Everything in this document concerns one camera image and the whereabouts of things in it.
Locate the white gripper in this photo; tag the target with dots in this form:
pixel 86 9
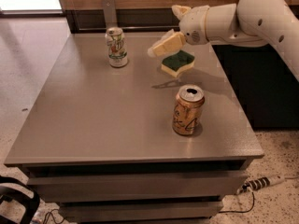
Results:
pixel 192 26

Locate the white green 7up can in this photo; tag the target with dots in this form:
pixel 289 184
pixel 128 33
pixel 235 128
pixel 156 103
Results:
pixel 117 52

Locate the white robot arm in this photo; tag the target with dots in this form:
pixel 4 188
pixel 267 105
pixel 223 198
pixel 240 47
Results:
pixel 248 23

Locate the gold orange soda can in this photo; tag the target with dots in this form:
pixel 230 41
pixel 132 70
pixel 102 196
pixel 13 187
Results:
pixel 188 109

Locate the green yellow sponge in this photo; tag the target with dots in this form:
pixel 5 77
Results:
pixel 178 63

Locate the grey drawer cabinet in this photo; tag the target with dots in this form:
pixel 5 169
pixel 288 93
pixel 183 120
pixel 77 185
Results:
pixel 99 140

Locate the white power strip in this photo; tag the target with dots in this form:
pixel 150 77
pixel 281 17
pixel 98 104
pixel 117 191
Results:
pixel 261 183

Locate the black chair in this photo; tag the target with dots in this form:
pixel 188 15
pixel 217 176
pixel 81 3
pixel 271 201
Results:
pixel 9 194

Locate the left metal wall bracket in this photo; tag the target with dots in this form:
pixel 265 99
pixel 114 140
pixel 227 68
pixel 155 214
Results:
pixel 110 13

